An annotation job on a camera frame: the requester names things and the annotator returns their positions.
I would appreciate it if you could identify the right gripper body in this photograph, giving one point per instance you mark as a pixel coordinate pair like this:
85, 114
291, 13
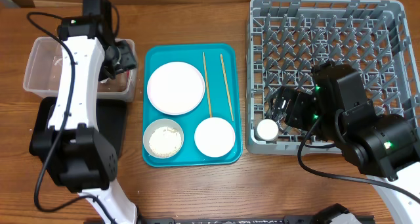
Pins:
283, 106

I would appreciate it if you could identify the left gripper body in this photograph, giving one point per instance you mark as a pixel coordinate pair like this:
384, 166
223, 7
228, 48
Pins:
123, 58

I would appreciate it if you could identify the white paper cup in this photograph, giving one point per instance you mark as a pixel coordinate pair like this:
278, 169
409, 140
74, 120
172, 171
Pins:
267, 130

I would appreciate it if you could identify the grey bowl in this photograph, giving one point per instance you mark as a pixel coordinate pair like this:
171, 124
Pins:
153, 126

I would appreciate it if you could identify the red snack wrapper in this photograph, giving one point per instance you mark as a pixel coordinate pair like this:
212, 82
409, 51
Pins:
128, 74

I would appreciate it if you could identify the white rice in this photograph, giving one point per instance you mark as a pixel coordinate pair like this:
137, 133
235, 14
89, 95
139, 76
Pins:
165, 142

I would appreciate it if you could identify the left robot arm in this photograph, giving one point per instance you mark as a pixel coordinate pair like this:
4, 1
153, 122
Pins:
73, 151

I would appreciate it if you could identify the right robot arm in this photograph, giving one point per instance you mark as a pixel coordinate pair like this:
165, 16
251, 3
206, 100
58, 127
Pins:
384, 148

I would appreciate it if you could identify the grey dishwasher rack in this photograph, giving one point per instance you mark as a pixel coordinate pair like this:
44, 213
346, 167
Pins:
285, 38

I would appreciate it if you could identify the black tray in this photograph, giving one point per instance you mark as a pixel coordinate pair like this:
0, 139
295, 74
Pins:
111, 118

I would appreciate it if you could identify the white round plate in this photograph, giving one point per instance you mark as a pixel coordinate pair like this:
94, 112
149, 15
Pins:
176, 88

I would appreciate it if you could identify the left wooden chopstick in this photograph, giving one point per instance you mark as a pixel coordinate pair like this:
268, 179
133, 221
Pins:
207, 86

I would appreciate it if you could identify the wooden chopstick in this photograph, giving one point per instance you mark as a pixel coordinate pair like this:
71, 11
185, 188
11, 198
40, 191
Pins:
227, 86
207, 86

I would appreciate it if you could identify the white pink bowl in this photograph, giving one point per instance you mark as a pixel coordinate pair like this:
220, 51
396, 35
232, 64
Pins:
214, 137

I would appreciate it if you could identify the teal serving tray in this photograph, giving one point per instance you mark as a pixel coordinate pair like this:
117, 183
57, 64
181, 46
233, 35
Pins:
189, 155

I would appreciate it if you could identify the right wooden chopstick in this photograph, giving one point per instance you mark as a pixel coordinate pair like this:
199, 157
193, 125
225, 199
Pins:
227, 86

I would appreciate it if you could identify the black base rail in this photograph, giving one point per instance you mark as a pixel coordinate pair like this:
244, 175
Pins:
288, 219

